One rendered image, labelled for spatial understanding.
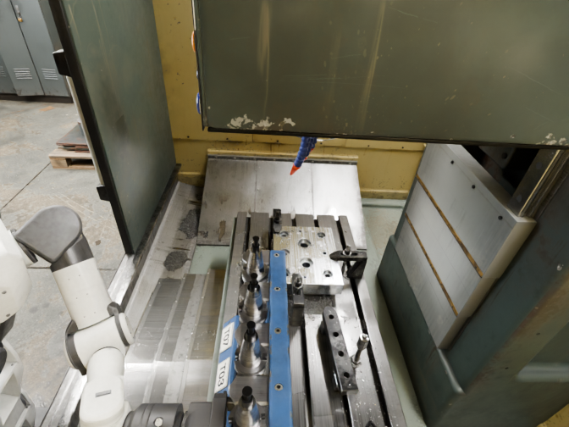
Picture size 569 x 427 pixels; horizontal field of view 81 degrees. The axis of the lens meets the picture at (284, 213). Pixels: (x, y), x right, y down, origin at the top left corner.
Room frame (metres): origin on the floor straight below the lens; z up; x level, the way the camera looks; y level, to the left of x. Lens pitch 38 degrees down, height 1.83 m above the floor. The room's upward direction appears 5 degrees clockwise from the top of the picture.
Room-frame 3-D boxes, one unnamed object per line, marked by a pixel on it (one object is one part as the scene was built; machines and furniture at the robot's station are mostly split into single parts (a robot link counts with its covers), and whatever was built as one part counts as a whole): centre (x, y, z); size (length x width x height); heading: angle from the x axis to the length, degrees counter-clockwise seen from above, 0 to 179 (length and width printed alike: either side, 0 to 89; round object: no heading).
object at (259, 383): (0.28, 0.04, 1.21); 0.07 x 0.05 x 0.01; 95
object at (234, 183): (1.44, 0.01, 0.75); 0.89 x 0.67 x 0.26; 95
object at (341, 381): (0.54, -0.18, 0.93); 0.26 x 0.05 x 0.06; 10
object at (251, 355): (0.34, 0.04, 1.26); 0.04 x 0.04 x 0.07
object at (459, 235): (0.82, -0.50, 1.16); 0.48 x 0.05 x 0.51; 5
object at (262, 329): (0.39, 0.04, 1.21); 0.07 x 0.05 x 0.01; 95
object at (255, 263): (0.56, 0.06, 1.26); 0.04 x 0.04 x 0.07
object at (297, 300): (0.70, -0.06, 0.97); 0.13 x 0.03 x 0.15; 5
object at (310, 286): (0.87, -0.09, 0.97); 0.29 x 0.23 x 0.05; 5
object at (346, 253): (0.87, -0.24, 0.97); 0.13 x 0.03 x 0.15; 95
